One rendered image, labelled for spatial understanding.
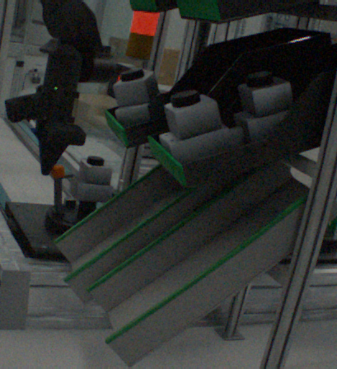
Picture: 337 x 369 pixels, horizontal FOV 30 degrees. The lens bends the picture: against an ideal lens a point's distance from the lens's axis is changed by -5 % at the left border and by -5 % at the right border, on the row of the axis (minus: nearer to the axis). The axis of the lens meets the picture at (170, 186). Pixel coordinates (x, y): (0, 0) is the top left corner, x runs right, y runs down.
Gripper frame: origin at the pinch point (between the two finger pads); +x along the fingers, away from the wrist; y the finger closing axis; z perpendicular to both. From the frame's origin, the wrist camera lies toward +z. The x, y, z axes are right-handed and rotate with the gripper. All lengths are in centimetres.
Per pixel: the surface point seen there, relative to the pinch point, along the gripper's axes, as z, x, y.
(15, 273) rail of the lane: 7.5, 13.7, 17.0
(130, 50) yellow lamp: -18.1, -18.0, -17.9
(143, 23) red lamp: -19.2, -23.8, -16.8
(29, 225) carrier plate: 1.6, 12.3, 0.4
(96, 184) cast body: -8.7, 3.7, 2.2
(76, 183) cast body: -5.4, 4.1, 1.3
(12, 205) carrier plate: 2.5, 12.3, -9.5
